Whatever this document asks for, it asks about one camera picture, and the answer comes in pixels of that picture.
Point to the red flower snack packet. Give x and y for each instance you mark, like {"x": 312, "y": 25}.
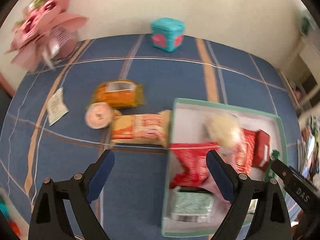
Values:
{"x": 192, "y": 158}

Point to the white mochi clear packet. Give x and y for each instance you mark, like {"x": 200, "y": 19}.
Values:
{"x": 223, "y": 128}

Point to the white snack packet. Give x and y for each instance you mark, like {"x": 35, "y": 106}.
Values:
{"x": 56, "y": 107}

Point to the white shelf unit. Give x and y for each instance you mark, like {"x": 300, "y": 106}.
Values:
{"x": 300, "y": 73}

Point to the large red snack packet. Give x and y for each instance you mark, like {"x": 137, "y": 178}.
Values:
{"x": 243, "y": 156}

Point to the blue plaid tablecloth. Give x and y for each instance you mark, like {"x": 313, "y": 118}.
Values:
{"x": 130, "y": 206}

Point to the beige orange bread packet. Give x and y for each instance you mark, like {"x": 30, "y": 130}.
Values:
{"x": 150, "y": 128}

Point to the purple cake snack packet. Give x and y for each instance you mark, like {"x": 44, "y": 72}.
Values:
{"x": 220, "y": 205}

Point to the light green barcode packet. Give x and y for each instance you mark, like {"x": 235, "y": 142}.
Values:
{"x": 190, "y": 204}

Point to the pink paper flower bouquet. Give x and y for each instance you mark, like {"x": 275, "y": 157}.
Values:
{"x": 47, "y": 34}

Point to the orange cake clear packet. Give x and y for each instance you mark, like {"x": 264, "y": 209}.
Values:
{"x": 119, "y": 94}

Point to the round jelly cup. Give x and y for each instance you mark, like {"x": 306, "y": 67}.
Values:
{"x": 98, "y": 115}

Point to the teal rimmed white tray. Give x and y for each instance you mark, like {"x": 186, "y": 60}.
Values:
{"x": 198, "y": 122}

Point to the teal toy box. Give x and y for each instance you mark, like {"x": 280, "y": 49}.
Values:
{"x": 167, "y": 33}

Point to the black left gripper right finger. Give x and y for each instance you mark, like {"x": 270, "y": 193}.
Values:
{"x": 271, "y": 218}

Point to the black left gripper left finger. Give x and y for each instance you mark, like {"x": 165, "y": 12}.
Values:
{"x": 49, "y": 219}

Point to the rice cracker green packet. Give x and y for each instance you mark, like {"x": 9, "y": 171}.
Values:
{"x": 269, "y": 173}

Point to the small dark red packet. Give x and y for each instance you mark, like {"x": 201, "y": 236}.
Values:
{"x": 261, "y": 154}

